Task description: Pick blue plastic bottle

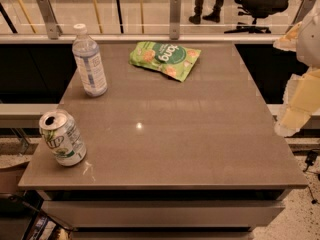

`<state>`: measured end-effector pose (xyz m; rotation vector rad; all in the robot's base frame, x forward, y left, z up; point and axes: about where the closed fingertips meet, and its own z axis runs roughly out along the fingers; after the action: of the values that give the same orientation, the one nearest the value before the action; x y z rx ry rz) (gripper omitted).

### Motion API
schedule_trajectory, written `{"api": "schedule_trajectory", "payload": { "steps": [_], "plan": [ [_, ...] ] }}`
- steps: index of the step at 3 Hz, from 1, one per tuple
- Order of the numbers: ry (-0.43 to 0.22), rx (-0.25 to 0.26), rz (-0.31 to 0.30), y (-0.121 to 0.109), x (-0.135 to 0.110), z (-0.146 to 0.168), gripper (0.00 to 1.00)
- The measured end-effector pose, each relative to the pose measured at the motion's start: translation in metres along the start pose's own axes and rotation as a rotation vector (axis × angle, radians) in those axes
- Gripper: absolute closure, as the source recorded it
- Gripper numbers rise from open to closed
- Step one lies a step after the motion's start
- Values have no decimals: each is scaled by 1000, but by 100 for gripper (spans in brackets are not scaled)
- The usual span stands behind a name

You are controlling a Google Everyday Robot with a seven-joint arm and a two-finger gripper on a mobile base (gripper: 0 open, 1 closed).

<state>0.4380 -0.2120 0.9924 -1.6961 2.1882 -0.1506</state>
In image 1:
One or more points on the black power adapter with cable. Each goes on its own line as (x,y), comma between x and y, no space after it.
(310,161)

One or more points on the green white soda can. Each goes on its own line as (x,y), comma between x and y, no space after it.
(59,131)

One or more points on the left metal railing bracket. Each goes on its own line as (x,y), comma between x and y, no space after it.
(53,29)

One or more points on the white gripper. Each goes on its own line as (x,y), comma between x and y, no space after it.
(310,42)

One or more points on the clear plastic water bottle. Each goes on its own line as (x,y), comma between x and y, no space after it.
(89,62)

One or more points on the green snack bag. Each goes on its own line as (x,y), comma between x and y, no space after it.
(172,60)

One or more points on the right metal railing bracket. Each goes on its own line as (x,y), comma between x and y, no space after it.
(303,10)

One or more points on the black office chair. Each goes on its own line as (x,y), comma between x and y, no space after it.
(257,9)

